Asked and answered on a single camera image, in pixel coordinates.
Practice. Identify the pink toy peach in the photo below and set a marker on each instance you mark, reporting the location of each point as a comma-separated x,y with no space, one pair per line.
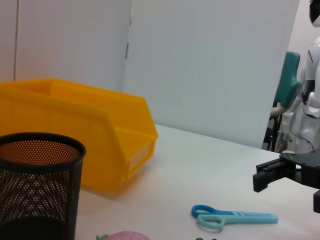
125,236

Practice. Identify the white partition board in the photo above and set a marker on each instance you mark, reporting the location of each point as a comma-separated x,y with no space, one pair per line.
200,75

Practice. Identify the blue and teal scissors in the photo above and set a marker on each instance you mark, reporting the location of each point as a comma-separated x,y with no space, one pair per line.
250,216

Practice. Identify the black mesh pen holder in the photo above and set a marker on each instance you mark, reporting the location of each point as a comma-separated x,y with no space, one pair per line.
37,187

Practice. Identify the white humanoid robot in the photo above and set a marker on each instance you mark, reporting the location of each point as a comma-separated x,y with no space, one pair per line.
312,120

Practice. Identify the yellow plastic storage bin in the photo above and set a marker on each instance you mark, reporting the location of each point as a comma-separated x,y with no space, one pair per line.
75,112

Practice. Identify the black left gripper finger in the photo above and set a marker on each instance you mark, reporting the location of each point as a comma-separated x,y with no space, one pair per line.
275,172
317,201

